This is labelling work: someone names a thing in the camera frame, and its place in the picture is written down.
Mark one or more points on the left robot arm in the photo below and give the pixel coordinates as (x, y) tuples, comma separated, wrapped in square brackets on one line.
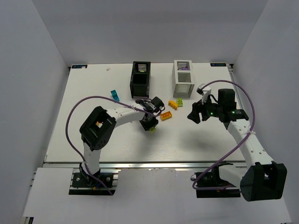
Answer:
[(100, 124)]

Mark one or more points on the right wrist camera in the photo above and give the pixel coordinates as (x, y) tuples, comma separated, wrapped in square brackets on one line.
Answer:
[(204, 90)]

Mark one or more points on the white slotted container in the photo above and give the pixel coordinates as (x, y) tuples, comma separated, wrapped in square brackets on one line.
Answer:
[(182, 80)]

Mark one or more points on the light green square lego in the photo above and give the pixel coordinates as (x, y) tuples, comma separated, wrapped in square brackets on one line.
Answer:
[(152, 129)]

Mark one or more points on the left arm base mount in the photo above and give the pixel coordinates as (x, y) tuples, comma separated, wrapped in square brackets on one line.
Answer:
[(83, 184)]

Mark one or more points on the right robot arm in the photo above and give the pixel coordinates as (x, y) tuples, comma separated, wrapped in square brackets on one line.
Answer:
[(263, 179)]

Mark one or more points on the yellow curved lego brick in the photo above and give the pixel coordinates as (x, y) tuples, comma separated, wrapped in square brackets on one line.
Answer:
[(173, 104)]

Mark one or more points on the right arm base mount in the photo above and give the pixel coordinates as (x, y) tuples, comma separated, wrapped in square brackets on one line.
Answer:
[(209, 180)]

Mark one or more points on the orange long lego brick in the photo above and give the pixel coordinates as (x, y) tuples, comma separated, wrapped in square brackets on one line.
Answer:
[(166, 115)]

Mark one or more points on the cyan lego brick pair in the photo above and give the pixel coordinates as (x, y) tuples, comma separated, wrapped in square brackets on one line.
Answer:
[(115, 95)]

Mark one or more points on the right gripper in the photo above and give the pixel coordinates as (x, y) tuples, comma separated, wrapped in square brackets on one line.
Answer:
[(200, 112)]

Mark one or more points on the green lego brick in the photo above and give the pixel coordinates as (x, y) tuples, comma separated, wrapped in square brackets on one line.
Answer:
[(179, 102)]

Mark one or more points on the black slotted container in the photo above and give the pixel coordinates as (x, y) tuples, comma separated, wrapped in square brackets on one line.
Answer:
[(140, 79)]

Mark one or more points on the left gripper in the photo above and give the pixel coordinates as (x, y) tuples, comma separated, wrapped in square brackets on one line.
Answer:
[(147, 123)]

